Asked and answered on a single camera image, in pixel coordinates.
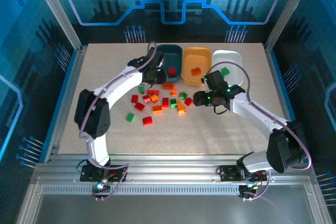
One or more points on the long red lego brick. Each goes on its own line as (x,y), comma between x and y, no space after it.
(152,92)

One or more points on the small orange lego brick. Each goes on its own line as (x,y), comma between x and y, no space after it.
(173,91)

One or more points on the orange sloped lego brick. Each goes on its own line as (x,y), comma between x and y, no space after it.
(181,108)

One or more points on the teal plastic container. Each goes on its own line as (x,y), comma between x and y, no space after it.
(172,56)

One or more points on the small red lego brick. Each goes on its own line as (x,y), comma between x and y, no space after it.
(146,98)

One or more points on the orange plastic container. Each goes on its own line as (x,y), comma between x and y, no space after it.
(195,58)

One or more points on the white plastic container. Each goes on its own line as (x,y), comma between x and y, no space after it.
(231,60)

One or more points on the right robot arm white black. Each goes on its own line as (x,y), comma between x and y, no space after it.
(257,116)

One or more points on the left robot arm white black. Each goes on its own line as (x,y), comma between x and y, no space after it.
(92,116)

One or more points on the small circuit board with LED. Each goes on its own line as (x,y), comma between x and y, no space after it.
(101,186)
(249,187)

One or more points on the grey metal panel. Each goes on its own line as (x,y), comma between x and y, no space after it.
(170,208)

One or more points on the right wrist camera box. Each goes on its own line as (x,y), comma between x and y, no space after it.
(204,80)

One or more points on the aluminium side rail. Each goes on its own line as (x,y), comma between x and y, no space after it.
(275,72)
(76,72)

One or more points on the aluminium mounting rail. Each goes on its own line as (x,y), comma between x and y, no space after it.
(170,169)

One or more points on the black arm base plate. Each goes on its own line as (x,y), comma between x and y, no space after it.
(88,174)
(227,174)

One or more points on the aluminium frame post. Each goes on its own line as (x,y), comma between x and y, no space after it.
(58,11)
(288,11)

